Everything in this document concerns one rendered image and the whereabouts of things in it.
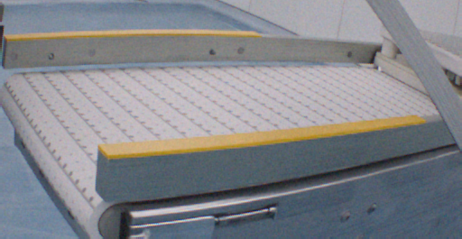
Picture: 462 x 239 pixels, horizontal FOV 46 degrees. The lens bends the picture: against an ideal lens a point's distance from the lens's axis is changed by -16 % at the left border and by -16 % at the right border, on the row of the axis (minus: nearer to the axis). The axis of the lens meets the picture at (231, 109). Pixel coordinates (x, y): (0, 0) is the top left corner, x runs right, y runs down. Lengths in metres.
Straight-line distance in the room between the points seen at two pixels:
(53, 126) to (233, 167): 0.16
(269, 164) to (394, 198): 0.21
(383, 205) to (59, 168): 0.32
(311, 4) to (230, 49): 4.50
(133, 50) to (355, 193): 0.29
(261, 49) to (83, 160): 0.39
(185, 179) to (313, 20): 4.83
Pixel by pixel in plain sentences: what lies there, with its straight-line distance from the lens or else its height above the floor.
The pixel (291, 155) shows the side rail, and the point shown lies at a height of 0.93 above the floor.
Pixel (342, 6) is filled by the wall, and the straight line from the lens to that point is 4.98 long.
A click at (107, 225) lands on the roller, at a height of 0.89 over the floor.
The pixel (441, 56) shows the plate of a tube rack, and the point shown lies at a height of 0.97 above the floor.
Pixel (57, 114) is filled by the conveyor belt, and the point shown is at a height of 0.91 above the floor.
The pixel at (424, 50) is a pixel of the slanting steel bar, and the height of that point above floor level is 1.03.
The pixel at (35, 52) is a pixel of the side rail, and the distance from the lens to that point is 0.63.
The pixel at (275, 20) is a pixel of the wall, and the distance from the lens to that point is 5.59.
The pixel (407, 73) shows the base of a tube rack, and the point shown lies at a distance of 0.90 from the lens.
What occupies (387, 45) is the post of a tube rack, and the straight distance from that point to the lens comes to 0.93.
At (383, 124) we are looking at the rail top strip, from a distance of 0.55.
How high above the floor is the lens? 1.10
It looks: 19 degrees down
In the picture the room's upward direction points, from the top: 12 degrees clockwise
